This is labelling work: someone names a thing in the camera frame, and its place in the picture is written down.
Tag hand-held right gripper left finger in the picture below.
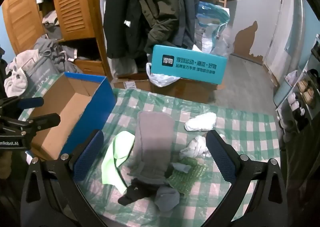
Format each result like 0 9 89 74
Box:
20 129 108 227

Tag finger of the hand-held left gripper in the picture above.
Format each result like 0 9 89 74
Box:
0 114 61 140
0 96 44 112

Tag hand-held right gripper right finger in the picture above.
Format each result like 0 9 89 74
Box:
206 130 288 227

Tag white patterned sock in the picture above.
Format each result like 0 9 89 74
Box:
192 135 213 154
179 142 213 159

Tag light green cloth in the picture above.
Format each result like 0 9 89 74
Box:
102 131 135 194

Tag blue cardboard box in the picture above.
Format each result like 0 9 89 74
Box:
25 72 117 161

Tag white sock with blue trim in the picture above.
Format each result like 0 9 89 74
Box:
171 162 192 173

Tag green knitted sock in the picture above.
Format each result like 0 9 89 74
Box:
167 157 209 197

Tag plain white sock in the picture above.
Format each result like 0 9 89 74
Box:
184 112 217 132

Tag black sock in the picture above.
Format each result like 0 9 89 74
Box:
117 178 160 205

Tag grey pants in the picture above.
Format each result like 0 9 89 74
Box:
126 110 175 185

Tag grey sock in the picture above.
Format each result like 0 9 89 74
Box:
154 186 180 212

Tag white towel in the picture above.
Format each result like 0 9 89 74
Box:
4 50 38 97

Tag green checked tablecloth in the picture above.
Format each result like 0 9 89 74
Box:
19 72 284 227

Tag grey tote bag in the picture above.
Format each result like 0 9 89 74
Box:
25 52 60 97

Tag grey hoodie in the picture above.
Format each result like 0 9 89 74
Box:
32 34 83 73

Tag brown cardboard box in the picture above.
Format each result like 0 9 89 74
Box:
114 73 225 104

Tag grey folded clothes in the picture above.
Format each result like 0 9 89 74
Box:
41 10 63 41

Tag person's olive clothing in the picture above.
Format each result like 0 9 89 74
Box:
284 127 320 220

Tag light blue bin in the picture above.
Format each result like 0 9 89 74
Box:
273 83 298 107

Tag teal printed box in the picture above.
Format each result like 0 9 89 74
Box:
151 44 227 85

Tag white plastic bag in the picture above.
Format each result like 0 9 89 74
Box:
146 62 182 88

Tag wooden louvred wardrobe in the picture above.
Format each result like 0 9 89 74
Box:
1 0 113 82

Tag metal shoe rack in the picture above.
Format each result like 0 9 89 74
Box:
275 34 320 137

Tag black coat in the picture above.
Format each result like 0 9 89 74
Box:
103 0 150 60

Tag clear plastic bag blue print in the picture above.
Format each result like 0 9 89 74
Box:
192 2 234 57

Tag dark navy coat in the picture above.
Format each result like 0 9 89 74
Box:
175 0 203 47

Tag olive green jacket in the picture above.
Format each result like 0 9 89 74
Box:
139 0 200 50

